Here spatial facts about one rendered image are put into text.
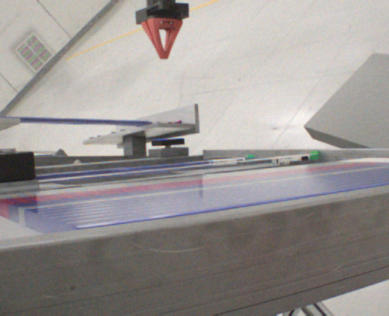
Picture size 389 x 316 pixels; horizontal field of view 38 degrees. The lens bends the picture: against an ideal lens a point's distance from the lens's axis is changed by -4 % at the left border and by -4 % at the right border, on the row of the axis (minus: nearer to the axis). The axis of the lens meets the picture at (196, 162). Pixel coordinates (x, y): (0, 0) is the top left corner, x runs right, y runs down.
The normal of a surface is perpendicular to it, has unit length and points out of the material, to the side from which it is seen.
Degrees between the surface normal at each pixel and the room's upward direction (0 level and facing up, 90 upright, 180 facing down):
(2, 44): 90
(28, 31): 90
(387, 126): 0
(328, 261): 90
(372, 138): 0
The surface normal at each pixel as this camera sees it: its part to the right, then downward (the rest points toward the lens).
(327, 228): 0.55, 0.02
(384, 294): -0.61, -0.68
